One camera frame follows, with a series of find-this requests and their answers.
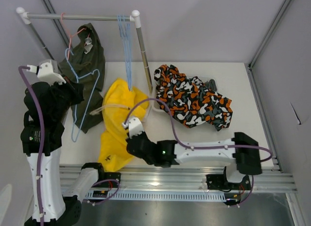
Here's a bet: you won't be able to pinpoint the pink hanger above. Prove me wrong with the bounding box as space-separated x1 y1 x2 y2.
60 13 92 60

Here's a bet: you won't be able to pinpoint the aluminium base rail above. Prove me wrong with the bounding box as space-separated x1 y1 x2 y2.
58 164 298 194

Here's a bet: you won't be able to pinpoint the blue hanger of yellow shorts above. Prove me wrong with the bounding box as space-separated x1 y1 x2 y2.
65 48 101 142

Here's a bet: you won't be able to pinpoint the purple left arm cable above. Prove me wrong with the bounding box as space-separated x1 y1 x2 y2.
18 65 121 226

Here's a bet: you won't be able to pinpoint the orange black patterned shorts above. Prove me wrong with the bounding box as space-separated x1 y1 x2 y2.
154 65 233 131

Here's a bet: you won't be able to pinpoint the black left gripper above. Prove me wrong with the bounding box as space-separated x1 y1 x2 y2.
50 73 86 119

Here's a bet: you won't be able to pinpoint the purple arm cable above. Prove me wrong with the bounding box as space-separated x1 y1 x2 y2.
18 65 121 226
123 98 273 209

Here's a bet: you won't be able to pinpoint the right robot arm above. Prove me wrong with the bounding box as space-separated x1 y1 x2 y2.
126 132 262 189

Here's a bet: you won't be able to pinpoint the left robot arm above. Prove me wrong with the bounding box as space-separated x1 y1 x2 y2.
20 81 105 226

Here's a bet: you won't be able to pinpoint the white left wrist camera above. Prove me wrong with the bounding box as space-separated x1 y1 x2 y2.
26 59 66 86

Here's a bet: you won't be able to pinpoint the white slotted cable duct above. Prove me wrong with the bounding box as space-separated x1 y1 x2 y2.
82 190 225 202

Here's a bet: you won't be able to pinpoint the white plastic basket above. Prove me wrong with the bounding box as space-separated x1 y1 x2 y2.
152 77 218 114

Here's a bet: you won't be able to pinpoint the metal clothes rack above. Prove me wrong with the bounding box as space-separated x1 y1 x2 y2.
16 7 153 93

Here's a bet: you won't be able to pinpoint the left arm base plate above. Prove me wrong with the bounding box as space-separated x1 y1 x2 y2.
96 172 121 188

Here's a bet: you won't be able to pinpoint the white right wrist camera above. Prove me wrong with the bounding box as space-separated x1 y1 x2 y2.
122 117 144 139

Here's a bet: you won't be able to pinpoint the blue hanger of grey shorts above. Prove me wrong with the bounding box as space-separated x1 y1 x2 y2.
120 14 133 90

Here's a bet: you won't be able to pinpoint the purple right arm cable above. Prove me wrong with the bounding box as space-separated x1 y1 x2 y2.
123 98 273 209

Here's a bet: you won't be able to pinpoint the grey shorts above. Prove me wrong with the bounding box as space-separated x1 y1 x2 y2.
204 79 218 91

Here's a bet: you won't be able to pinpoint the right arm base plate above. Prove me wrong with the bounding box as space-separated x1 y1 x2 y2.
206 174 251 192

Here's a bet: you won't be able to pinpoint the yellow shorts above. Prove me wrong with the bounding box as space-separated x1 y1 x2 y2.
98 78 148 172

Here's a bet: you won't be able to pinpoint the olive green shorts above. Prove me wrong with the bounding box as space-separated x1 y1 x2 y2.
59 23 105 133

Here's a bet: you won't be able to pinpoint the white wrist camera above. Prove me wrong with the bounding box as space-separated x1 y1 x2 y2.
26 59 66 86
122 117 144 139

